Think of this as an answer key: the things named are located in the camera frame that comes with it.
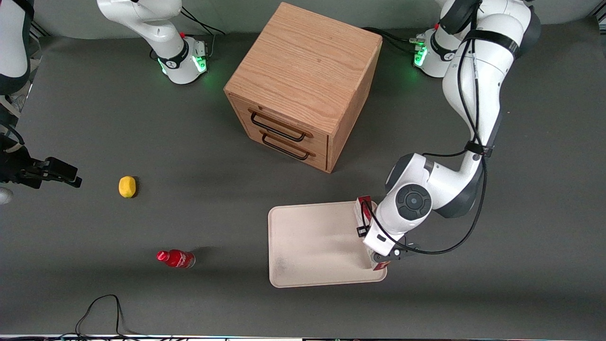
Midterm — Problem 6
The red cookie box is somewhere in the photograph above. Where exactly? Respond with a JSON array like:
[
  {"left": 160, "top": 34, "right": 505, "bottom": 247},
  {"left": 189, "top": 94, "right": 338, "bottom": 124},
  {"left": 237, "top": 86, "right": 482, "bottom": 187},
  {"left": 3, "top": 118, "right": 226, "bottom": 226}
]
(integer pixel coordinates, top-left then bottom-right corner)
[{"left": 354, "top": 195, "right": 390, "bottom": 272}]

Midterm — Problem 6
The beige plastic tray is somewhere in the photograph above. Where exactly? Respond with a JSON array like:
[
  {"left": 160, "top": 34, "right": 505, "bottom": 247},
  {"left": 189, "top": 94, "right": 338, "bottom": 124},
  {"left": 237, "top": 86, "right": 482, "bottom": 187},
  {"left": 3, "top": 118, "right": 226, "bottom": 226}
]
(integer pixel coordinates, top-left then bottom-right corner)
[{"left": 268, "top": 200, "right": 388, "bottom": 288}]

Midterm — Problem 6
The yellow lemon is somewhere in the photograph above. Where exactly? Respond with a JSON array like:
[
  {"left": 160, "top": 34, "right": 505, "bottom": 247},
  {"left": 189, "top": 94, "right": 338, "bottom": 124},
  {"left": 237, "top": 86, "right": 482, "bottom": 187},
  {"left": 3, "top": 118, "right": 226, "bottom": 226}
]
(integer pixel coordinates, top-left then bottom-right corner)
[{"left": 118, "top": 176, "right": 137, "bottom": 198}]

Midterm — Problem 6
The wooden drawer front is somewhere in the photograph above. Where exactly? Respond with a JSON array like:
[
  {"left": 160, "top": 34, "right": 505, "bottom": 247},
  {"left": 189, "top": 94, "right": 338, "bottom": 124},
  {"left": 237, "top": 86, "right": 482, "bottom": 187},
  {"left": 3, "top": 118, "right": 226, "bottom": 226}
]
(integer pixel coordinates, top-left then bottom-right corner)
[
  {"left": 229, "top": 94, "right": 330, "bottom": 153},
  {"left": 236, "top": 118, "right": 330, "bottom": 172}
]

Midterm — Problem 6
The red soda bottle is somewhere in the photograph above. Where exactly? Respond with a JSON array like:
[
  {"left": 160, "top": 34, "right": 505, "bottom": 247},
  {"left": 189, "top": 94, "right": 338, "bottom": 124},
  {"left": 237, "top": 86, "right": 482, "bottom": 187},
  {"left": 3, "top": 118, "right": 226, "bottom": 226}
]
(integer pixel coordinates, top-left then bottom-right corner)
[{"left": 156, "top": 249, "right": 196, "bottom": 269}]

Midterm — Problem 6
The wooden drawer cabinet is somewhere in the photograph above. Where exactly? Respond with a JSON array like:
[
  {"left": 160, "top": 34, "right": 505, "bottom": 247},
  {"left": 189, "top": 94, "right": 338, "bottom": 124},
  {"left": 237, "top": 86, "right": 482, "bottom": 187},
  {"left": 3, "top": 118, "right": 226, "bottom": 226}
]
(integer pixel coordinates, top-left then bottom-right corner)
[{"left": 223, "top": 2, "right": 383, "bottom": 174}]

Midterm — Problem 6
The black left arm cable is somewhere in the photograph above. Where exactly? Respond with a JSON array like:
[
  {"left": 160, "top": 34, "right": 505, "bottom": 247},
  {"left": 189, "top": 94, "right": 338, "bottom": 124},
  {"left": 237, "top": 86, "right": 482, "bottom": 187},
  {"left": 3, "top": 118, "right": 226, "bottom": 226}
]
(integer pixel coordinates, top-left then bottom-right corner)
[{"left": 362, "top": 0, "right": 489, "bottom": 255}]

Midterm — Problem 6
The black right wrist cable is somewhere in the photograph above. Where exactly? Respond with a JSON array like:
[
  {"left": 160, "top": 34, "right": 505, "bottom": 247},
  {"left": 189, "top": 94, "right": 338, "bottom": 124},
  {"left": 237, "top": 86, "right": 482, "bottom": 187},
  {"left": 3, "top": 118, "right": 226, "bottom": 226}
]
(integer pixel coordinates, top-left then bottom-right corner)
[{"left": 0, "top": 118, "right": 25, "bottom": 145}]

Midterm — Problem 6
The black looped table cable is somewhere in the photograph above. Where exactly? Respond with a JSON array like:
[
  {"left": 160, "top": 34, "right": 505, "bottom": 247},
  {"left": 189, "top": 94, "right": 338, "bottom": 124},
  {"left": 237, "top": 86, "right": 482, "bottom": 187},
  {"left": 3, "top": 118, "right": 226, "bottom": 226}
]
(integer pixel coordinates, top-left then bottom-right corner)
[{"left": 75, "top": 294, "right": 143, "bottom": 340}]

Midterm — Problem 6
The black metal drawer handle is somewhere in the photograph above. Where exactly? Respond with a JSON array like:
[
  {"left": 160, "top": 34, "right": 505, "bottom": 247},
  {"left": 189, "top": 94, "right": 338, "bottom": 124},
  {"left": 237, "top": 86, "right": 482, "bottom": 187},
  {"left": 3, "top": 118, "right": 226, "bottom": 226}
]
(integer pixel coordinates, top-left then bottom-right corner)
[
  {"left": 259, "top": 130, "right": 317, "bottom": 161},
  {"left": 248, "top": 109, "right": 314, "bottom": 143}
]

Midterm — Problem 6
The black right base cable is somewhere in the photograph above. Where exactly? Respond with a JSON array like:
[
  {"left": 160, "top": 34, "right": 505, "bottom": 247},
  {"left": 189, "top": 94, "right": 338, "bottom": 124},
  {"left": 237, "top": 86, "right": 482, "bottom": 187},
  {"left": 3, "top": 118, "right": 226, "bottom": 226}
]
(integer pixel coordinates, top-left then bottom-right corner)
[{"left": 181, "top": 7, "right": 226, "bottom": 58}]

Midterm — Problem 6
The black base cable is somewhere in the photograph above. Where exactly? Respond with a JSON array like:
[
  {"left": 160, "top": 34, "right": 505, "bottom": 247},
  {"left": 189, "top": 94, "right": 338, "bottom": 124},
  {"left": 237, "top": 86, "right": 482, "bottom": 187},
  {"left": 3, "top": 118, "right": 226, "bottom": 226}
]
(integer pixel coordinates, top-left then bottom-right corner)
[
  {"left": 181, "top": 7, "right": 226, "bottom": 58},
  {"left": 362, "top": 27, "right": 419, "bottom": 54}
]

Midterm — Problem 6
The black left base cable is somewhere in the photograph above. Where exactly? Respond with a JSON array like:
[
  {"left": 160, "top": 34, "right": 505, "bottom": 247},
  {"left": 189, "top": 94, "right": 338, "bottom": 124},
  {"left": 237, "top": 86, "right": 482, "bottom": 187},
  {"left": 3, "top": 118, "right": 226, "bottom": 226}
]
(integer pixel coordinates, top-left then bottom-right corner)
[{"left": 362, "top": 27, "right": 419, "bottom": 54}]

